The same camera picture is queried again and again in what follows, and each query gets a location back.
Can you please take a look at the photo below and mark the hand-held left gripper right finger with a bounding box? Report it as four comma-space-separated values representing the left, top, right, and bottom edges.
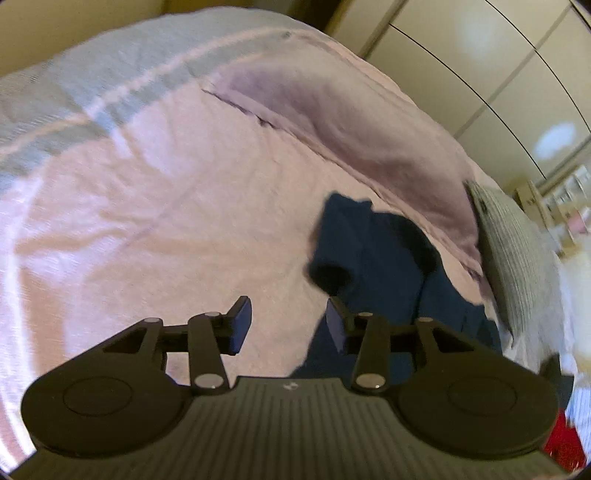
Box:
325, 296, 481, 396

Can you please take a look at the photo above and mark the red garment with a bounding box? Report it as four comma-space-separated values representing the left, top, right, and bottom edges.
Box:
542, 408, 589, 474

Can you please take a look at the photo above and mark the blue knit sweater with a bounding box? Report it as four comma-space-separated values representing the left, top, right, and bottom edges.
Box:
288, 191, 504, 386

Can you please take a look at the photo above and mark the white vanity shelf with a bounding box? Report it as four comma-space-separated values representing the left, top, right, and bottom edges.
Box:
540, 161, 591, 259

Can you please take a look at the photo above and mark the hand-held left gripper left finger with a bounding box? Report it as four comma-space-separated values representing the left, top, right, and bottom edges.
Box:
102, 295, 254, 396

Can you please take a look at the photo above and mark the lilac bed sheet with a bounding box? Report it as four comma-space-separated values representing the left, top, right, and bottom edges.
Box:
203, 37, 485, 287

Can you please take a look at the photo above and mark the cream nightstand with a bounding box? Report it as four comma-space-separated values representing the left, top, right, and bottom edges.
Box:
512, 180, 557, 227

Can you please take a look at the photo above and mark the grey checked cushion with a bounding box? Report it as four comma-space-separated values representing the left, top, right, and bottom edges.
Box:
464, 180, 561, 347

